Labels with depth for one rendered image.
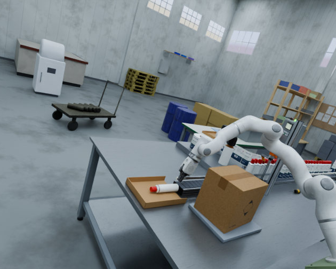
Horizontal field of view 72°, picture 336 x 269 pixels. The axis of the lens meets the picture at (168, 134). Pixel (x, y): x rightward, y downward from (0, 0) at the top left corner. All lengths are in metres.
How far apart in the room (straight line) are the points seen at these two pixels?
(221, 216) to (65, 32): 10.13
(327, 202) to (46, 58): 6.01
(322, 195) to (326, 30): 11.01
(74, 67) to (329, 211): 7.89
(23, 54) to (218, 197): 7.52
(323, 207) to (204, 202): 0.63
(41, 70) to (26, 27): 4.45
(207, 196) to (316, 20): 11.66
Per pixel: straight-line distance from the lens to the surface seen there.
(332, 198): 1.52
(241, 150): 2.37
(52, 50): 6.50
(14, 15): 10.67
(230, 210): 1.31
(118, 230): 2.09
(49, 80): 6.47
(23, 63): 8.26
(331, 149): 10.12
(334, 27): 12.16
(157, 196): 1.46
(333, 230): 1.54
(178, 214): 1.38
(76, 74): 8.49
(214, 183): 1.34
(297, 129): 2.03
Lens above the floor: 1.58
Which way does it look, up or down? 16 degrees down
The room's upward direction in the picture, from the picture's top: 18 degrees clockwise
